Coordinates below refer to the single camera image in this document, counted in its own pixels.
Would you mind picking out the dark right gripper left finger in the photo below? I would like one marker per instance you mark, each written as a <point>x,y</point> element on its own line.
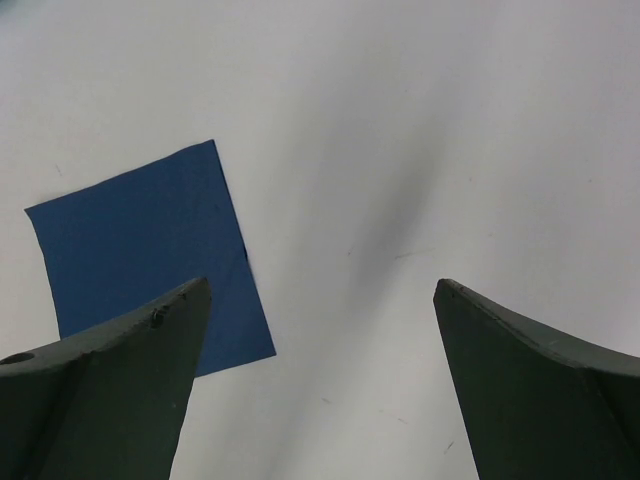
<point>108,402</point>

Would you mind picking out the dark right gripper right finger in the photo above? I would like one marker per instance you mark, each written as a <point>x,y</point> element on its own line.
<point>537,403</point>

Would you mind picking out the blue paper napkin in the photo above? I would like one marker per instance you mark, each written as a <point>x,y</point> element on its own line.
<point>115,246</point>

